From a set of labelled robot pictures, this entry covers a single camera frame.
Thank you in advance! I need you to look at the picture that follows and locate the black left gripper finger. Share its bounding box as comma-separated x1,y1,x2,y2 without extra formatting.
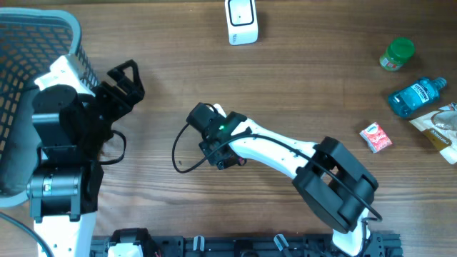
121,59,145,96
106,64,129,88

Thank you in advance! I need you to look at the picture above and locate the red white small box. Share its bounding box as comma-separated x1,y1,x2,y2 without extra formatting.
359,122,393,153

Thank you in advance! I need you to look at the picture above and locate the blue mouthwash bottle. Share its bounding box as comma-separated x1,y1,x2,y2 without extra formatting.
388,77,447,119

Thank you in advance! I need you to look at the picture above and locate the green lid jar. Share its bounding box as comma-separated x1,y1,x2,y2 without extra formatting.
379,37,416,71

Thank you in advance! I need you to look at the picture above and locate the brown cookie bag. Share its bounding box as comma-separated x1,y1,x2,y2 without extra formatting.
410,102,456,165

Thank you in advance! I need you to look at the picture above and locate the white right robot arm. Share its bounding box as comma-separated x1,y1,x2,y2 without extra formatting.
186,103,382,256

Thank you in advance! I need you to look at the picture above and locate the white barcode scanner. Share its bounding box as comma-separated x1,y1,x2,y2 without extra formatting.
224,0,258,46

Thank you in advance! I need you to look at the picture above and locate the grey plastic mesh basket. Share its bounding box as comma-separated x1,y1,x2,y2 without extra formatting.
1,7,99,208

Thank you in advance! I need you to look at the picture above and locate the black left camera cable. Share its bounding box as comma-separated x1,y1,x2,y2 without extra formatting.
0,128,128,257

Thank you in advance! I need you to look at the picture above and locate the black camera cable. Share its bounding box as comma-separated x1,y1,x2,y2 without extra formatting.
0,128,128,257
171,103,383,223

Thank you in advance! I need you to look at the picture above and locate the black right camera cable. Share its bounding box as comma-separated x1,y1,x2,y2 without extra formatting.
171,103,383,223

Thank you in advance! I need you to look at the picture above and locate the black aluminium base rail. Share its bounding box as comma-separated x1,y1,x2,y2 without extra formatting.
89,233,403,257

